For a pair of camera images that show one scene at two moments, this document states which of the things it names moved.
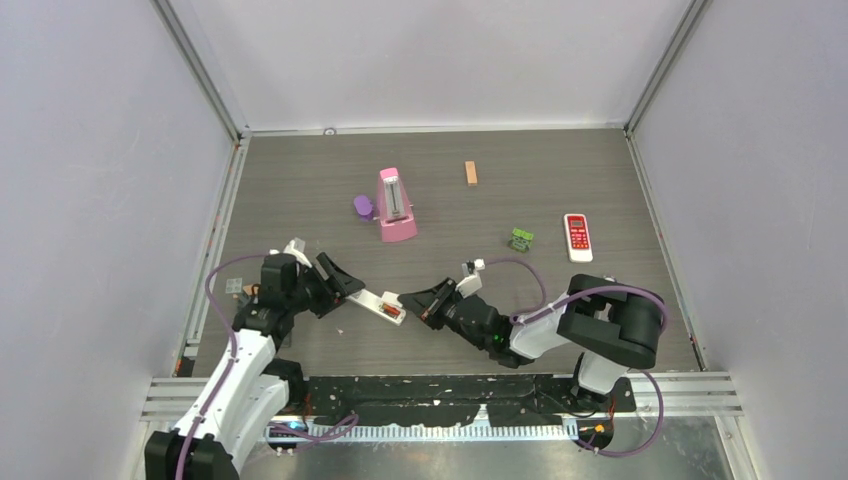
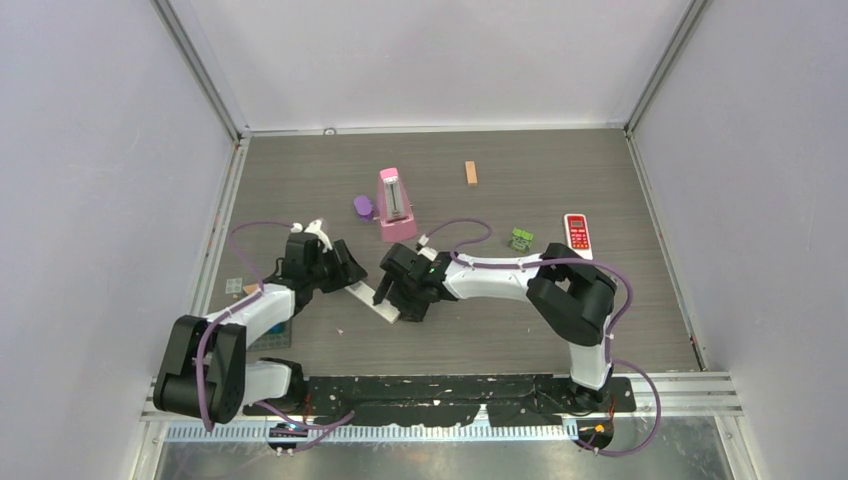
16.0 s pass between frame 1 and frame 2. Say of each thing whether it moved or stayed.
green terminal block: stayed
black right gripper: moved
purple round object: stayed
